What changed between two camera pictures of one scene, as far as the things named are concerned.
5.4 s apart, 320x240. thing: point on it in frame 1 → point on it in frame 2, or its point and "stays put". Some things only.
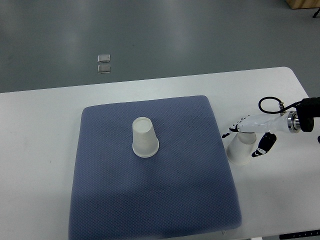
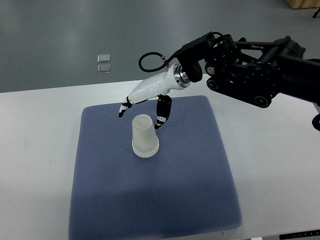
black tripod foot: [316, 13] stays put
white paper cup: [239, 150] → [145, 140]
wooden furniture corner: [295, 4] stays put
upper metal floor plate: [104, 58] stays put
